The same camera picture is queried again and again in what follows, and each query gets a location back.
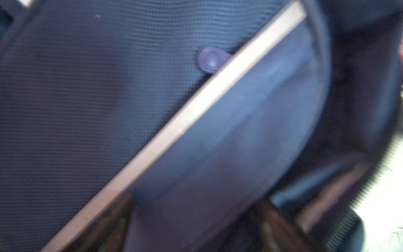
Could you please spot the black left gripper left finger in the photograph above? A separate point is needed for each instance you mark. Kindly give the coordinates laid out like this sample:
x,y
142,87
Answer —
x,y
108,233

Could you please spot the navy blue backpack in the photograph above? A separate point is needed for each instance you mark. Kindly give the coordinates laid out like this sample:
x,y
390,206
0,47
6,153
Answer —
x,y
199,109

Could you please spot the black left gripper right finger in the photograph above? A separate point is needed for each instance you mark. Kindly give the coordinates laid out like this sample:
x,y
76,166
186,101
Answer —
x,y
277,232

